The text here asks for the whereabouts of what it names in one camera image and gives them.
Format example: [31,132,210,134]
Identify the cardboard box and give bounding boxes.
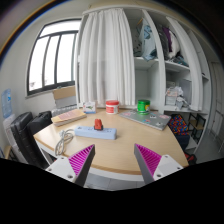
[53,86,76,108]

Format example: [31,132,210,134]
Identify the light blue power strip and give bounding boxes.
[74,126,117,140]

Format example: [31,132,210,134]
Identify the black framed window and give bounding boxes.
[27,19,81,96]

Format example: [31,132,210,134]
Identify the white crumpled items on shelf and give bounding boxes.
[165,86,183,109]

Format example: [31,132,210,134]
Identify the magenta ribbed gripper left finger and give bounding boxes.
[47,145,95,187]

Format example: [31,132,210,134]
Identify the round wooden table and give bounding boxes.
[34,109,188,181]

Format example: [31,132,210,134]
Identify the white wardrobe shelving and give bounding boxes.
[77,5,212,154]

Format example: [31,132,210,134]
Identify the white coiled power cable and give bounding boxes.
[54,128,76,157]

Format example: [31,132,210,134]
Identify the colourful patterned bag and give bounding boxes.
[168,114,188,136]

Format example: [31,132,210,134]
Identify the white jar red lid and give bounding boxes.
[106,100,119,114]

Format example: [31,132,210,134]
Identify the white curtain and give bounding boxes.
[79,8,135,105]

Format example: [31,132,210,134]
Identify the green canister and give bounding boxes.
[137,99,150,114]

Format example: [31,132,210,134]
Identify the blue water bottle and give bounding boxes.
[1,89,12,118]

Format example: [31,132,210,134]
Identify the grey laptop with stickers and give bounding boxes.
[120,110,171,130]

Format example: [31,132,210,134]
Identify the hanging grey clothes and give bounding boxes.
[133,22,157,61]

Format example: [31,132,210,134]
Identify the black suitcase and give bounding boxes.
[10,111,52,169]

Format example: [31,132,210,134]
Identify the small white printed box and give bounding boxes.
[83,102,96,114]

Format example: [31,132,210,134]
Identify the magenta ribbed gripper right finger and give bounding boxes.
[134,144,182,184]

